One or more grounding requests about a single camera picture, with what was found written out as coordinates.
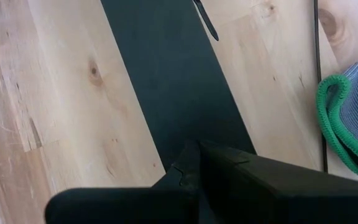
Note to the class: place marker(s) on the grey-backed black glove green cuff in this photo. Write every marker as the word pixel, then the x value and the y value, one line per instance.
pixel 353 118

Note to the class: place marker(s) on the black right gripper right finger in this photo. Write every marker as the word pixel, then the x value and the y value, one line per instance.
pixel 291 199

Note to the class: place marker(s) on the black zip tie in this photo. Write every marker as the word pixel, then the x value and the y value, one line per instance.
pixel 319 62
pixel 207 18

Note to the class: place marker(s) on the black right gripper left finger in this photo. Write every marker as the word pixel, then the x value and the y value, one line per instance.
pixel 120 205

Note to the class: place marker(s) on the black raceway cover strip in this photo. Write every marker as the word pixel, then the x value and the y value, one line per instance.
pixel 172 77

